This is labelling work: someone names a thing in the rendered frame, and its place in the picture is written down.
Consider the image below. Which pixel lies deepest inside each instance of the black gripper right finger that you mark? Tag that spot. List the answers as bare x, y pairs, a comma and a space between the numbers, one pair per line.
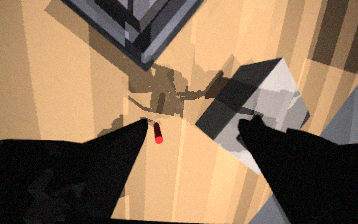
307, 178

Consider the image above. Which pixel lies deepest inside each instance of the red peg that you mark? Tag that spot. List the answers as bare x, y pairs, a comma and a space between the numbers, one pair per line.
157, 133

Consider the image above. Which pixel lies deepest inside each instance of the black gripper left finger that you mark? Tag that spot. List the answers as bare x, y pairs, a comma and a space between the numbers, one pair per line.
97, 169

